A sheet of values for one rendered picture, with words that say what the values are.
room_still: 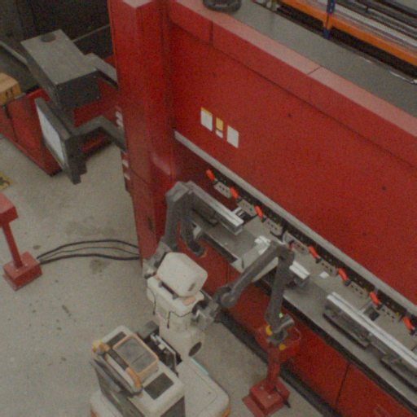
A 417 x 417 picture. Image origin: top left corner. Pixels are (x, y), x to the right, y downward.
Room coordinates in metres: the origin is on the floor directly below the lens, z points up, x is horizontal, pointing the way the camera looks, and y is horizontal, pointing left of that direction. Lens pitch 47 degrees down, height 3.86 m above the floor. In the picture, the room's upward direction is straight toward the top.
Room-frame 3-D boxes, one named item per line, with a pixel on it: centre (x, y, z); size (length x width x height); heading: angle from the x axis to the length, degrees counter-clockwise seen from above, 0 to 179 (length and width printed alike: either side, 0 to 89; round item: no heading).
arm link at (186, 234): (2.27, 0.12, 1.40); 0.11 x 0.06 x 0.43; 44
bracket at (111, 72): (3.15, 0.68, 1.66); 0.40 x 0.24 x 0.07; 42
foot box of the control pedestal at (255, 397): (1.90, -0.37, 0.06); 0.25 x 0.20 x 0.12; 125
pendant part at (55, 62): (2.97, 0.83, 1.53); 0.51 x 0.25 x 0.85; 33
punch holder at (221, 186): (2.69, -0.11, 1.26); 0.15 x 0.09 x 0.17; 42
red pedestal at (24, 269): (2.94, 1.44, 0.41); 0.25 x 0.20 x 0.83; 132
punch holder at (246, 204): (2.54, -0.24, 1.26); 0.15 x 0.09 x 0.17; 42
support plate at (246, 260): (2.28, -0.29, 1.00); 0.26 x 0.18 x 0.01; 132
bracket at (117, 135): (3.15, 0.68, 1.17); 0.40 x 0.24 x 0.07; 42
